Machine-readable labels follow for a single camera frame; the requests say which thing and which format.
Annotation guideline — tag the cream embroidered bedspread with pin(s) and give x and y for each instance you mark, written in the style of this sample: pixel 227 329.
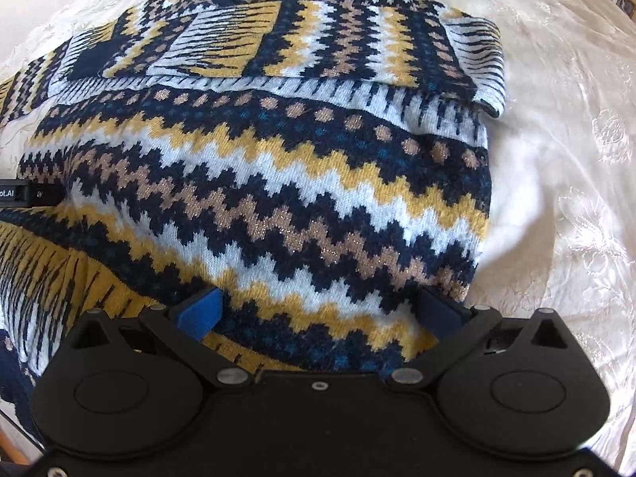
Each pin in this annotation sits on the cream embroidered bedspread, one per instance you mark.
pixel 556 119

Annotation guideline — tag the navy yellow patterned knit sweater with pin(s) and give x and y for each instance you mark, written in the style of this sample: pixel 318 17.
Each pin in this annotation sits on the navy yellow patterned knit sweater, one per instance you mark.
pixel 298 198

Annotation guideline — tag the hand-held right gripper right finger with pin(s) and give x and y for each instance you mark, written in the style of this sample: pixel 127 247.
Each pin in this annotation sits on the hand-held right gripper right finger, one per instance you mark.
pixel 437 309

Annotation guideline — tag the dark picture frame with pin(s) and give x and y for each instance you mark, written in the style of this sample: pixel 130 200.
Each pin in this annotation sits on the dark picture frame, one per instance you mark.
pixel 620 1

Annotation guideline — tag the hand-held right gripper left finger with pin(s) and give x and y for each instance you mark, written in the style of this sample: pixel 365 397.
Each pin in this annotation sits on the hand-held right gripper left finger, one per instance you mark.
pixel 201 310

